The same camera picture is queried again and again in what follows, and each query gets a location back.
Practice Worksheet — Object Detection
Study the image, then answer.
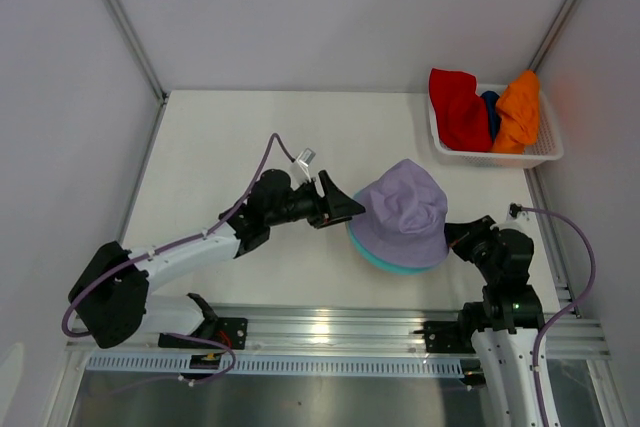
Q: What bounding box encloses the white plastic basket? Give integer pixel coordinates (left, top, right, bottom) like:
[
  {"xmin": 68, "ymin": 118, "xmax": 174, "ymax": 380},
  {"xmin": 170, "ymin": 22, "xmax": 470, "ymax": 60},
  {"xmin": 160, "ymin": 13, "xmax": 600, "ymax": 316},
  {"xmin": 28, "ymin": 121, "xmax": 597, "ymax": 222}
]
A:
[{"xmin": 426, "ymin": 89, "xmax": 564, "ymax": 169}]

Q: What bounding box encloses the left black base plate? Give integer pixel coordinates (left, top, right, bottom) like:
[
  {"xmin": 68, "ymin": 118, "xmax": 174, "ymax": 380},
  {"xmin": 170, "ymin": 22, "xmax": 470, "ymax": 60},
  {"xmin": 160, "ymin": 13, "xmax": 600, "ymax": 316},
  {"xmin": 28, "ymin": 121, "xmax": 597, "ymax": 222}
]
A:
[{"xmin": 158, "ymin": 317, "xmax": 249, "ymax": 350}]

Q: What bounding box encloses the blue bucket hat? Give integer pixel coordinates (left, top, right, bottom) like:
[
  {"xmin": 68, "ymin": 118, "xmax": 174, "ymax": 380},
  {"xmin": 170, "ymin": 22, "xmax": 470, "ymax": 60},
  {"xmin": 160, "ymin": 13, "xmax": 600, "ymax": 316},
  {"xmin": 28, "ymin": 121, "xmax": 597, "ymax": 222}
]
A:
[{"xmin": 481, "ymin": 90, "xmax": 501, "ymax": 141}]

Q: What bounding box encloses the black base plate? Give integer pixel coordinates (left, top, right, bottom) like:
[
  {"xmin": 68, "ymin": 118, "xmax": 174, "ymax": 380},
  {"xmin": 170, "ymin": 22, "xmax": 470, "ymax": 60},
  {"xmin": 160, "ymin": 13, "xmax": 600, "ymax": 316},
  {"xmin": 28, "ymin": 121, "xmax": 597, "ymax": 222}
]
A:
[
  {"xmin": 158, "ymin": 317, "xmax": 249, "ymax": 350},
  {"xmin": 413, "ymin": 321, "xmax": 475, "ymax": 354}
]

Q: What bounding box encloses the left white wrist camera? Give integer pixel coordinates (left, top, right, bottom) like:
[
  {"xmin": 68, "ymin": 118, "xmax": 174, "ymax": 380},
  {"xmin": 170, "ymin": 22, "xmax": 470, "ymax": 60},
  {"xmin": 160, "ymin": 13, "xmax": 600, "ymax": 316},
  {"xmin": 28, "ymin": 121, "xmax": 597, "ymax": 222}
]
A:
[{"xmin": 290, "ymin": 148, "xmax": 316, "ymax": 186}]

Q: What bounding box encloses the aluminium corner post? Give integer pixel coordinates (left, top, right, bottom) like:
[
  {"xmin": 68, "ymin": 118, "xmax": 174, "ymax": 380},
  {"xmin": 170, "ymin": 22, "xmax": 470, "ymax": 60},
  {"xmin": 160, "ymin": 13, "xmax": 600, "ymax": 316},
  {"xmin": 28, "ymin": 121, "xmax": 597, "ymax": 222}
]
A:
[
  {"xmin": 528, "ymin": 0, "xmax": 582, "ymax": 72},
  {"xmin": 101, "ymin": 0, "xmax": 167, "ymax": 103}
]

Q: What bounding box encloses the right aluminium corner post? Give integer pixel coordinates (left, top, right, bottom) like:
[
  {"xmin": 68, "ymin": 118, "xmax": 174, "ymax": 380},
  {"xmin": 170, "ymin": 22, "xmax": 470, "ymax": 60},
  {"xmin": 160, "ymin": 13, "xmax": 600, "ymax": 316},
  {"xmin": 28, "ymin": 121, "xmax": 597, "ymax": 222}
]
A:
[{"xmin": 528, "ymin": 0, "xmax": 582, "ymax": 72}]

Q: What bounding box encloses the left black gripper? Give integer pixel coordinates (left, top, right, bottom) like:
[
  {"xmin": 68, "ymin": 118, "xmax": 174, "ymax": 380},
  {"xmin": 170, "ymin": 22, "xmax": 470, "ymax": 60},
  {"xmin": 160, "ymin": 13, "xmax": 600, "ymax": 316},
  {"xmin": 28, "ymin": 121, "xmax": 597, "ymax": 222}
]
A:
[{"xmin": 266, "ymin": 171, "xmax": 364, "ymax": 230}]

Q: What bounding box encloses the white slotted cable duct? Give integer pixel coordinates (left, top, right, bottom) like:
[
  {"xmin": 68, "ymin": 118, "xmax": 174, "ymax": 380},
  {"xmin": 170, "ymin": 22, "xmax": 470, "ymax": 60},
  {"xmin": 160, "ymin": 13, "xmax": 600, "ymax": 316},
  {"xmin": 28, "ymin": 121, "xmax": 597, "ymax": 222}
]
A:
[{"xmin": 86, "ymin": 352, "xmax": 464, "ymax": 379}]

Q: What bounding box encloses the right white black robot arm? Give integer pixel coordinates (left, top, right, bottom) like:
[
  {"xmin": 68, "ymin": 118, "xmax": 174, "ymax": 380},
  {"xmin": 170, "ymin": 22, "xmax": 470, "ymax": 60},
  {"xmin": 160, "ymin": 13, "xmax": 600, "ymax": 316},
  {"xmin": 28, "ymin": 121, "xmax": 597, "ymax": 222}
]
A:
[{"xmin": 444, "ymin": 216, "xmax": 561, "ymax": 426}]

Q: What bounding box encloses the aluminium mounting rail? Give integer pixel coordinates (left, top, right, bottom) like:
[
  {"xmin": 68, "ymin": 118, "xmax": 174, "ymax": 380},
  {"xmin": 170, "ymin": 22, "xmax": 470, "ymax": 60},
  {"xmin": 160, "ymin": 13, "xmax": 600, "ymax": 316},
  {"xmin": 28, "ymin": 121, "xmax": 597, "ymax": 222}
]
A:
[{"xmin": 64, "ymin": 300, "xmax": 612, "ymax": 359}]

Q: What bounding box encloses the teal bucket hat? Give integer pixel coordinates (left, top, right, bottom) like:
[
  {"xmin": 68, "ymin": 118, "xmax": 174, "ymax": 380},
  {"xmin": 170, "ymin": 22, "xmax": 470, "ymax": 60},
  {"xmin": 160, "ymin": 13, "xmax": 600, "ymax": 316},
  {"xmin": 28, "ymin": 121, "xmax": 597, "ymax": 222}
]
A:
[{"xmin": 347, "ymin": 188, "xmax": 449, "ymax": 275}]

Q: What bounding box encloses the orange bucket hat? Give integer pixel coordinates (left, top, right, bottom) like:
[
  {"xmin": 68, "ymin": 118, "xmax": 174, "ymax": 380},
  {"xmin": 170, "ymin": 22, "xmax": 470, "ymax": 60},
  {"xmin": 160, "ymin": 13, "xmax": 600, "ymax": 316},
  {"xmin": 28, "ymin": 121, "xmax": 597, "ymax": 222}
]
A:
[{"xmin": 491, "ymin": 70, "xmax": 540, "ymax": 155}]

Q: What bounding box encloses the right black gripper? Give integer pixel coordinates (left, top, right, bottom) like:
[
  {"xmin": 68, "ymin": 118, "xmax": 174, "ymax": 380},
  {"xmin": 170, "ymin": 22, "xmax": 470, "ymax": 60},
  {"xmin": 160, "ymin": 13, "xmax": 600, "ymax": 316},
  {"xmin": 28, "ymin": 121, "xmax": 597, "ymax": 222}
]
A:
[{"xmin": 440, "ymin": 215, "xmax": 498, "ymax": 283}]

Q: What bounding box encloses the lavender bucket hat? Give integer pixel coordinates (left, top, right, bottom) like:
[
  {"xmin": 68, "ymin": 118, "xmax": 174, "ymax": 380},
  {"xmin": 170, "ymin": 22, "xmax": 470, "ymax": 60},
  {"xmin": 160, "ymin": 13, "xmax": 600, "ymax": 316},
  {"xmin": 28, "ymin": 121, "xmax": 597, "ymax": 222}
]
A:
[{"xmin": 347, "ymin": 159, "xmax": 449, "ymax": 273}]

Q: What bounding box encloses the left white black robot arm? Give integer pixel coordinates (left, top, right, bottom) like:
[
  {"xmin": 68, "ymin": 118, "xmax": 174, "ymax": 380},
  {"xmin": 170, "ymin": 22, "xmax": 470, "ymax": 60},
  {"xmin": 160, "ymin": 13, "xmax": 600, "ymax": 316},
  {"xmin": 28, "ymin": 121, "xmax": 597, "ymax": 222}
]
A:
[{"xmin": 68, "ymin": 169, "xmax": 366, "ymax": 349}]

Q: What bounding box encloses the red bucket hat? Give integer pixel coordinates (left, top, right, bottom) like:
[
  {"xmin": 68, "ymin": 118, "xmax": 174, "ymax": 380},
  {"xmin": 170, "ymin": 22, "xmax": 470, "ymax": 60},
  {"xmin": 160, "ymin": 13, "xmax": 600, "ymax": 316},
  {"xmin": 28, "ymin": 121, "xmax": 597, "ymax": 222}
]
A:
[{"xmin": 428, "ymin": 69, "xmax": 493, "ymax": 152}]

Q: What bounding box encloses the left aluminium corner post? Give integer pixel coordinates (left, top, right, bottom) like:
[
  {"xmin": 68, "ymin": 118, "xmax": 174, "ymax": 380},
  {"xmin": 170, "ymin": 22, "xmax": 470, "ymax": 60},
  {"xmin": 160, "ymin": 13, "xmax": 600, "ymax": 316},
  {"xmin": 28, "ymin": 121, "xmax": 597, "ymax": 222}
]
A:
[{"xmin": 101, "ymin": 0, "xmax": 167, "ymax": 103}]

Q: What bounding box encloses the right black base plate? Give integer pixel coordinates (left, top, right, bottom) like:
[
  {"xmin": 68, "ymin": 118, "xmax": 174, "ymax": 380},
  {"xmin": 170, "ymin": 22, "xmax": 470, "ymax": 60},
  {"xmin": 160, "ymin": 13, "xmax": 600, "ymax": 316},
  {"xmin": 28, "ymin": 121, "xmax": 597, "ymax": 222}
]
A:
[{"xmin": 413, "ymin": 321, "xmax": 475, "ymax": 354}]

